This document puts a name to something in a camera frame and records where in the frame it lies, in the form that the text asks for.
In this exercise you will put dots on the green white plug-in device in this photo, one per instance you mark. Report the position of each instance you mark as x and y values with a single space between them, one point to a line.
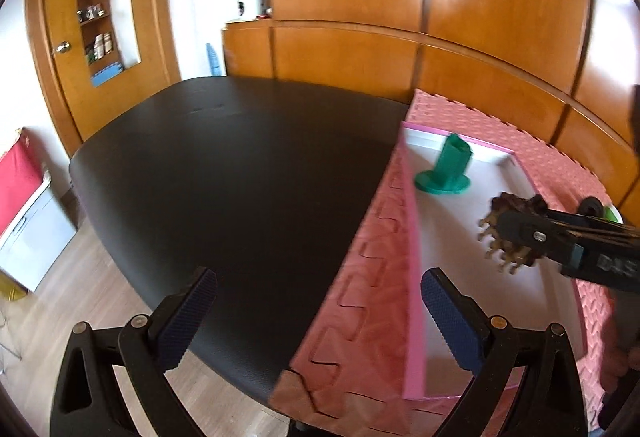
611 213

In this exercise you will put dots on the red white storage bin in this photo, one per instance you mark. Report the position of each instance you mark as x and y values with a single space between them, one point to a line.
35 229

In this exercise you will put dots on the brown pinecone brush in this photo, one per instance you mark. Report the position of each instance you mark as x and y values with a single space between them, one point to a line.
512 255

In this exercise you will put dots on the blue foam piece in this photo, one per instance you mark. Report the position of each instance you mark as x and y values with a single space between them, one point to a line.
213 61

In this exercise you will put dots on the pink white shallow box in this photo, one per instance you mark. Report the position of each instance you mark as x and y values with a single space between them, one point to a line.
443 232

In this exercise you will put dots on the person's right hand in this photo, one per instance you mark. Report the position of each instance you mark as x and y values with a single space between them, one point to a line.
620 340

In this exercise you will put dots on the teal green stand toy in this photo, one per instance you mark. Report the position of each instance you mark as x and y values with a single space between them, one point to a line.
448 175

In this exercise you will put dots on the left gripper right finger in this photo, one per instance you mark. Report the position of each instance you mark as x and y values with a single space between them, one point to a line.
468 332

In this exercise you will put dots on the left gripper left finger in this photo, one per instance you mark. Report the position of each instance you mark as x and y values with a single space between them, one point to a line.
162 338

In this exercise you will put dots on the wooden door with knob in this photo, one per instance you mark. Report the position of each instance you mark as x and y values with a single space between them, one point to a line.
96 59

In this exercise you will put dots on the black filter cup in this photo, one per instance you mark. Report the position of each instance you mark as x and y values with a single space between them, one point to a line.
591 206

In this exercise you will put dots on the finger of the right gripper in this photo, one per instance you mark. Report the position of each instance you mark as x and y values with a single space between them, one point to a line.
553 240
590 222

